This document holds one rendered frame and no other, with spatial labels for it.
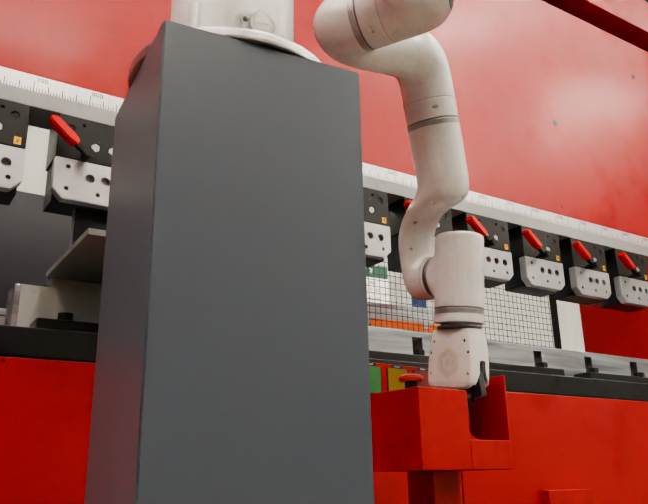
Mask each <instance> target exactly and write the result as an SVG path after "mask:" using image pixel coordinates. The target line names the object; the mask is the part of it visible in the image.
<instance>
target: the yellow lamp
mask: <svg viewBox="0 0 648 504"><path fill-rule="evenodd" d="M403 374H407V370H405V369H395V368H388V388H389V391H392V390H398V389H405V384H404V383H401V382H400V381H399V377H400V376H401V375H403Z"/></svg>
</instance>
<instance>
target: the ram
mask: <svg viewBox="0 0 648 504"><path fill-rule="evenodd" d="M324 1H325V0H294V43H296V44H298V45H300V46H302V47H303V48H305V49H306V50H308V51H309V52H310V53H312V54H313V55H315V56H316V58H317V59H318V60H319V61H320V62H321V63H325V64H328V65H332V66H336V67H339V68H343V69H347V70H350V71H354V72H358V74H359V87H360V115H361V143H362V162H363V163H367V164H371V165H375V166H378V167H382V168H386V169H390V170H393V171H397V172H401V173H405V174H408V175H412V176H416V173H415V167H414V162H413V157H412V152H411V146H410V141H409V135H408V130H407V124H406V118H405V112H404V107H403V101H402V96H401V90H400V86H399V82H398V80H397V78H396V77H393V76H390V75H386V74H382V73H377V72H371V71H365V70H360V69H357V68H353V67H349V66H346V65H344V64H342V63H339V62H337V61H335V60H334V59H332V58H331V57H329V56H328V55H327V54H326V53H325V52H324V51H323V50H322V48H321V47H320V45H319V44H318V42H317V40H316V37H315V34H314V32H313V31H314V30H313V19H314V15H315V13H316V11H317V9H318V7H319V6H320V5H321V3H322V2H324ZM171 6H172V0H0V66H2V67H5V68H9V69H13V70H17V71H20V72H24V73H28V74H32V75H36V76H39V77H43V78H47V79H51V80H54V81H58V82H62V83H66V84H69V85H73V86H77V87H81V88H84V89H88V90H92V91H96V92H100V93H103V94H107V95H111V96H115V97H118V98H122V99H125V97H126V95H127V93H128V91H129V85H128V76H129V69H130V66H131V62H132V61H133V59H134V58H135V56H136V55H137V53H138V52H140V51H141V50H142V49H143V48H144V47H145V46H147V45H148V44H150V43H152V42H153V41H154V39H155V37H156V35H157V33H158V31H159V29H160V27H161V25H162V23H163V21H165V20H169V21H171ZM429 33H430V34H431V35H432V36H433V37H434V38H435V39H436V40H437V41H438V42H439V44H440V45H441V47H442V48H443V50H444V52H445V54H446V57H447V60H448V63H449V67H450V71H451V76H452V82H453V87H454V92H455V98H456V103H457V109H458V115H459V121H460V127H461V133H462V139H463V145H464V152H465V158H466V164H467V170H468V176H469V191H472V192H476V193H480V194H484V195H488V196H491V197H495V198H499V199H503V200H506V201H510V202H514V203H518V204H521V205H525V206H529V207H533V208H537V209H540V210H544V211H548V212H552V213H555V214H559V215H563V216H567V217H570V218H574V219H578V220H582V221H586V222H589V223H593V224H597V225H601V226H604V227H608V228H612V229H616V230H619V231H623V232H627V233H631V234H634V235H638V236H642V237H646V238H648V52H646V51H644V50H642V49H640V48H638V47H636V46H634V45H632V44H630V43H628V42H626V41H624V40H622V39H620V38H618V37H616V36H614V35H612V34H609V33H607V32H605V31H603V30H601V29H599V28H597V27H595V26H593V25H591V24H589V23H587V22H585V21H583V20H581V19H579V18H577V17H575V16H573V15H571V14H568V13H566V12H564V11H562V10H560V9H558V8H556V7H554V6H552V5H550V4H548V3H546V2H544V1H542V0H454V6H453V7H452V11H451V13H450V15H449V16H448V18H447V20H446V21H445V22H444V23H443V24H442V25H440V26H439V27H437V28H436V29H434V30H431V31H429ZM0 99H5V100H9V101H13V102H17V103H21V104H25V105H29V106H30V107H31V109H30V117H29V125H30V126H34V127H38V128H43V129H47V130H51V128H52V127H51V125H50V123H49V122H48V121H49V119H50V117H51V115H55V114H56V115H57V116H59V114H60V113H62V114H66V115H70V116H74V117H78V118H83V119H87V120H91V121H95V122H99V123H103V124H107V125H111V126H115V117H116V115H117V113H118V112H114V111H110V110H106V109H102V108H98V107H94V106H90V105H86V104H82V103H78V102H74V101H71V100H67V99H63V98H59V97H55V96H51V95H47V94H43V93H39V92H35V91H31V90H27V89H23V88H19V87H15V86H12V85H8V84H4V83H0ZM363 187H366V188H370V189H374V190H378V191H382V192H386V193H387V194H388V205H390V204H392V203H394V202H396V201H398V200H400V199H401V198H403V197H407V198H411V199H414V197H415V195H416V192H417V189H416V188H413V187H409V186H405V185H401V184H397V183H393V182H389V181H385V180H381V179H377V178H373V177H369V176H365V175H363ZM465 212H468V213H472V214H476V215H481V216H485V217H489V218H493V219H497V220H501V221H505V222H507V224H508V230H510V229H513V228H515V227H518V226H520V225H522V226H526V227H530V228H534V229H538V230H542V231H546V232H550V233H554V234H558V239H559V241H561V240H564V239H567V238H570V237H571V238H575V239H579V240H583V241H587V242H591V243H595V244H600V245H603V246H604V251H607V250H610V249H613V248H616V249H620V250H624V251H628V252H632V253H637V254H641V255H645V259H646V265H647V268H648V247H645V246H641V245H637V244H633V243H629V242H625V241H621V240H617V239H613V238H609V237H605V236H601V235H597V234H593V233H589V232H586V231H582V230H578V229H574V228H570V227H566V226H562V225H558V224H554V223H550V222H546V221H542V220H538V219H534V218H531V217H527V216H523V215H519V214H515V213H511V212H507V211H503V210H499V209H495V208H491V207H487V206H483V205H479V204H475V203H472V202H468V201H464V200H462V201H461V202H459V203H458V204H456V205H455V206H453V207H452V208H451V217H452V218H453V217H456V216H458V215H460V214H462V213H465Z"/></svg>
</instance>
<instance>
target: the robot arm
mask: <svg viewBox="0 0 648 504"><path fill-rule="evenodd" d="M453 6H454V0H325V1H324V2H322V3H321V5H320V6H319V7H318V9H317V11H316V13H315V15H314V19H313V30H314V31H313V32H314V34H315V37H316V40H317V42H318V44H319V45H320V47H321V48H322V50H323V51H324V52H325V53H326V54H327V55H328V56H329V57H331V58H332V59H334V60H335V61H337V62H339V63H342V64H344V65H346V66H349V67H353V68H357V69H360V70H365V71H371V72H377V73H382V74H386V75H390V76H393V77H396V78H397V80H398V82H399V86H400V90H401V96H402V101H403V107H404V112H405V118H406V124H407V130H408V135H409V141H410V146H411V152H412V157H413V162H414V167H415V173H416V179H417V192H416V195H415V197H414V199H413V201H412V202H411V204H410V206H409V207H408V209H407V211H406V213H405V215H404V217H403V219H402V222H401V226H400V230H399V236H398V247H399V257H400V264H401V270H402V275H403V280H404V283H405V286H406V288H407V291H408V292H409V294H410V295H411V296H412V297H414V298H416V299H419V300H434V323H435V324H441V326H437V330H434V331H433V335H432V340H431V346H430V354H429V368H428V382H429V385H430V386H431V387H433V388H444V389H457V390H466V391H467V402H468V415H469V428H470V408H472V407H473V403H474V402H475V400H476V399H478V398H482V397H485V396H486V395H487V392H486V387H487V386H488V384H489V358H488V348H487V342H486V336H485V332H484V330H482V327H479V326H478V325H483V324H485V310H484V237H483V236H482V235H481V234H479V233H476V232H471V231H448V232H443V233H440V234H438V235H437V236H436V237H435V251H434V235H435V231H436V227H437V225H438V222H439V220H440V219H441V217H442V216H443V215H444V214H445V213H446V212H447V211H448V210H449V209H450V208H452V207H453V206H455V205H456V204H458V203H459V202H461V201H462V200H464V199H465V197H466V196H467V194H468V192H469V176H468V170H467V164H466V158H465V152H464V145H463V139H462V133H461V127H460V121H459V115H458V109H457V103H456V98H455V92H454V87H453V82H452V76H451V71H450V67H449V63H448V60H447V57H446V54H445V52H444V50H443V48H442V47H441V45H440V44H439V42H438V41H437V40H436V39H435V38H434V37H433V36H432V35H431V34H430V33H429V31H431V30H434V29H436V28H437V27H439V26H440V25H442V24H443V23H444V22H445V21H446V20H447V18H448V16H449V15H450V13H451V11H452V7H453ZM171 21H172V22H176V23H179V24H183V25H187V26H190V27H194V28H198V29H201V30H205V31H208V32H212V33H216V34H219V35H223V36H227V37H230V38H234V39H238V40H241V41H245V42H248V43H252V44H256V45H259V46H263V47H267V48H270V49H274V50H278V51H281V52H285V53H288V54H292V55H296V56H299V57H303V58H307V59H310V60H314V61H318V62H320V61H319V60H318V59H317V58H316V56H315V55H313V54H312V53H310V52H309V51H308V50H306V49H305V48H303V47H302V46H300V45H298V44H296V43H294V0H172V6H171ZM152 43H153V42H152ZM152 43H150V44H148V45H147V46H145V47H144V48H143V49H142V50H141V51H140V52H138V53H137V55H136V56H135V58H134V59H133V61H132V62H131V66H130V69H129V76H128V85H129V89H130V87H131V85H132V83H133V81H134V79H135V77H136V75H137V73H138V71H139V69H140V67H141V65H142V63H143V61H144V59H145V57H146V55H147V53H148V51H149V49H150V47H151V45H152Z"/></svg>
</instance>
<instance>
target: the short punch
mask: <svg viewBox="0 0 648 504"><path fill-rule="evenodd" d="M107 214H108V213H102V212H97V211H91V210H85V209H80V208H75V209H74V210H73V212H72V223H71V233H70V243H69V248H70V247H71V246H72V245H73V244H74V243H75V242H76V241H77V239H78V238H79V237H80V236H81V235H82V234H83V233H84V232H85V231H86V230H87V229H88V228H93V229H99V230H105V231H106V227H107Z"/></svg>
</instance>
